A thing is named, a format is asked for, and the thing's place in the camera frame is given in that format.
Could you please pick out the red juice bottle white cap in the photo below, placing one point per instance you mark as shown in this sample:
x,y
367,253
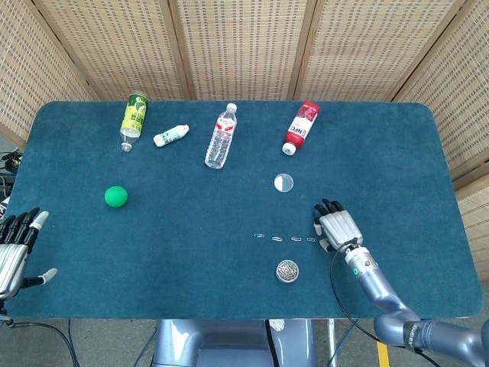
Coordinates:
x,y
302,128

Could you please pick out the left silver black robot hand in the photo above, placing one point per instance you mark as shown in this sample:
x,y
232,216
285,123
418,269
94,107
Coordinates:
x,y
9,264

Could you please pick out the silver metal table leg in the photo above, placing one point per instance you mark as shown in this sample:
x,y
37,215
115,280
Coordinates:
x,y
332,344

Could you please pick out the woven wooden screen panel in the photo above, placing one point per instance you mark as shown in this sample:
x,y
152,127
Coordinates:
x,y
366,49
458,95
30,76
477,229
244,49
122,49

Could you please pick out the clear dish with metal bits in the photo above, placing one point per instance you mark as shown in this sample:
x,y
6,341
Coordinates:
x,y
287,271

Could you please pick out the clear water bottle red label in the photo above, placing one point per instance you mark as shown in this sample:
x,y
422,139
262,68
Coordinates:
x,y
221,141

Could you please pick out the blue-grey robot torso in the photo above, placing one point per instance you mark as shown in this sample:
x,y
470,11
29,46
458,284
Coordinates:
x,y
183,344

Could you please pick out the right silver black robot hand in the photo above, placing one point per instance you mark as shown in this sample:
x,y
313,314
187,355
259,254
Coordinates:
x,y
342,229

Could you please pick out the green ball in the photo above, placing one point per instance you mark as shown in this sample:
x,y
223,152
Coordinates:
x,y
116,197

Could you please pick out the small white green-print bottle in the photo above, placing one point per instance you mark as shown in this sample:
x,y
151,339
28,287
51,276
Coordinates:
x,y
170,135

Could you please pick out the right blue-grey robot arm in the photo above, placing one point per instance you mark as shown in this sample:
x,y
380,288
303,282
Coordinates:
x,y
374,283

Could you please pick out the teal carpet table cover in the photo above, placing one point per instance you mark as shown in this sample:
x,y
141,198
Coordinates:
x,y
191,267

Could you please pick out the yellow-green label plastic bottle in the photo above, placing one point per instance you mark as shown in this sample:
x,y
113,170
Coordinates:
x,y
134,118

